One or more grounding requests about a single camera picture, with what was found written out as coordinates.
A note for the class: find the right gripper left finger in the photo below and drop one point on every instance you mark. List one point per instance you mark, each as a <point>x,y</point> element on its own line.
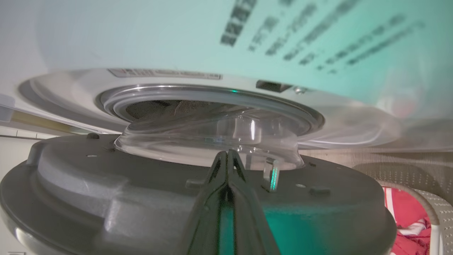
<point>208,212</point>

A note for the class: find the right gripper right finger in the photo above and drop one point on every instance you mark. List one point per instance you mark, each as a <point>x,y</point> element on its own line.
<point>247,219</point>

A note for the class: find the grey washing machine door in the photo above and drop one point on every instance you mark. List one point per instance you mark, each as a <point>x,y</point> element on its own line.
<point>88,184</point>

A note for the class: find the red garment with white patch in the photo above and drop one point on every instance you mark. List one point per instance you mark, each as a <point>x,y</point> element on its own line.
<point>407,209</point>

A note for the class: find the white front-load washing machine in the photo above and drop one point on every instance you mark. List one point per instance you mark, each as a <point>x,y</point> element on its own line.
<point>141,35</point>

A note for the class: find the cream perforated laundry basket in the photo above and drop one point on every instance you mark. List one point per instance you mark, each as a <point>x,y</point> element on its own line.
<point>440,209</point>

